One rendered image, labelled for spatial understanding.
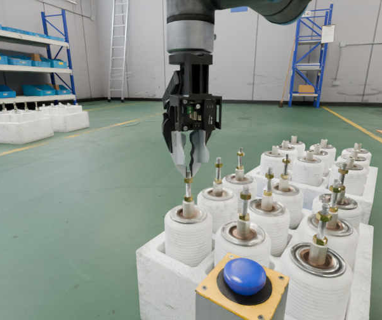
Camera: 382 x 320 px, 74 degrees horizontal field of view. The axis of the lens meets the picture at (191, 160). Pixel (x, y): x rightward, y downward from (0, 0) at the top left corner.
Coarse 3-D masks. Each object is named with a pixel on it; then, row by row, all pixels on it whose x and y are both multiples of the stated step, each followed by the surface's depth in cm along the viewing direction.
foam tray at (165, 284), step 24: (288, 240) 58; (360, 240) 55; (144, 264) 51; (168, 264) 47; (360, 264) 47; (144, 288) 53; (168, 288) 48; (192, 288) 44; (360, 288) 42; (144, 312) 55; (168, 312) 50; (192, 312) 45; (360, 312) 37
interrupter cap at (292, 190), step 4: (272, 184) 65; (276, 184) 65; (272, 188) 63; (276, 188) 64; (288, 188) 64; (292, 188) 63; (296, 188) 63; (272, 192) 61; (276, 192) 60; (280, 192) 60; (284, 192) 60; (288, 192) 60; (292, 192) 60; (296, 192) 60
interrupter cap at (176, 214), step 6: (174, 210) 52; (180, 210) 52; (198, 210) 52; (204, 210) 52; (174, 216) 50; (180, 216) 50; (198, 216) 50; (204, 216) 49; (180, 222) 48; (186, 222) 47; (192, 222) 47; (198, 222) 48
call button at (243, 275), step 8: (232, 264) 25; (240, 264) 25; (248, 264) 25; (256, 264) 25; (224, 272) 24; (232, 272) 24; (240, 272) 24; (248, 272) 24; (256, 272) 24; (264, 272) 24; (232, 280) 23; (240, 280) 23; (248, 280) 23; (256, 280) 23; (264, 280) 24; (232, 288) 24; (240, 288) 23; (248, 288) 23; (256, 288) 23
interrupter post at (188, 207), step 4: (184, 204) 50; (188, 204) 49; (192, 204) 50; (184, 208) 50; (188, 208) 49; (192, 208) 50; (184, 212) 50; (188, 212) 50; (192, 212) 50; (184, 216) 50; (188, 216) 50; (192, 216) 50
